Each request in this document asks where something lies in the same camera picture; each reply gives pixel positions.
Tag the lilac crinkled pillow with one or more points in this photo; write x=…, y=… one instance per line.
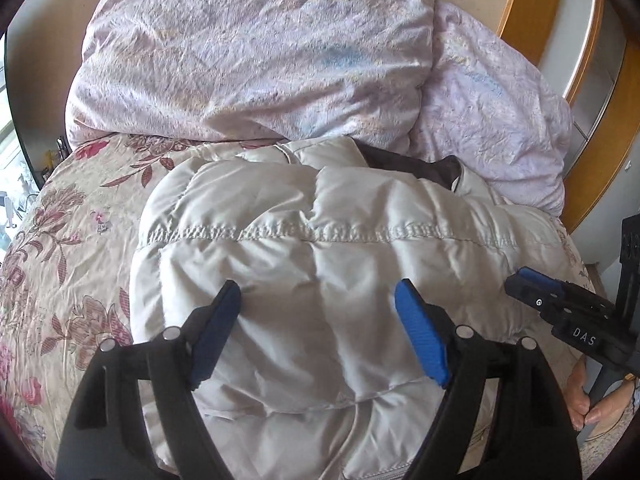
x=250, y=50

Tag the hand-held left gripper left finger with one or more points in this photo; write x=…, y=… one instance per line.
x=220, y=332

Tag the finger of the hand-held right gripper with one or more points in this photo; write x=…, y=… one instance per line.
x=535, y=285

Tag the white puffer jacket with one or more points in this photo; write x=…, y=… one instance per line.
x=320, y=260

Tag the wooden wall niche frame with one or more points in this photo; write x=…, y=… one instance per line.
x=605, y=170

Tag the person's right hand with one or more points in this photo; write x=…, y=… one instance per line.
x=607, y=412

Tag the floral bed sheet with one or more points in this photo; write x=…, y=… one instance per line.
x=65, y=270

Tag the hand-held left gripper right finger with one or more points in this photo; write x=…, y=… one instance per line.
x=420, y=330

